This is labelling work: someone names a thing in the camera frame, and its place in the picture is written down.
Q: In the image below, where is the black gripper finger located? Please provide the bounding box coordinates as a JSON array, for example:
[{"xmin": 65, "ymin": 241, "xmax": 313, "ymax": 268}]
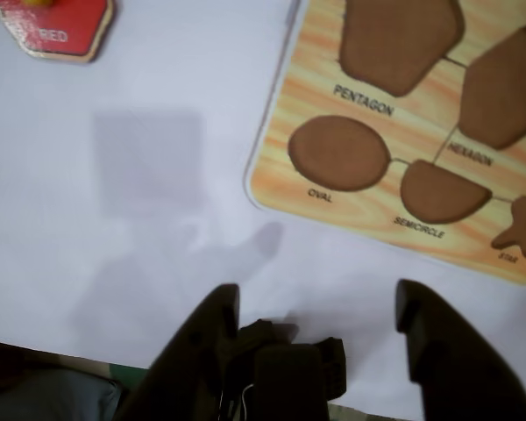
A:
[
  {"xmin": 395, "ymin": 279, "xmax": 526, "ymax": 421},
  {"xmin": 113, "ymin": 282, "xmax": 241, "ymax": 421}
]

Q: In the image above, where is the red hexagon piece yellow pin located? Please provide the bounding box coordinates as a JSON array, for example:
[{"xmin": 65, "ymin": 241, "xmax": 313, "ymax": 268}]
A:
[{"xmin": 0, "ymin": 0, "xmax": 117, "ymax": 65}]

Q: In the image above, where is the wooden shape puzzle board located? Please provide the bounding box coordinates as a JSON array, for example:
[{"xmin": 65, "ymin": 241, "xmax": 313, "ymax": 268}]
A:
[{"xmin": 244, "ymin": 0, "xmax": 526, "ymax": 287}]

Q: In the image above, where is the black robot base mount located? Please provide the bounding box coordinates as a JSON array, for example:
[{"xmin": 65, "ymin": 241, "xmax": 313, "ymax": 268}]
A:
[{"xmin": 221, "ymin": 318, "xmax": 347, "ymax": 421}]

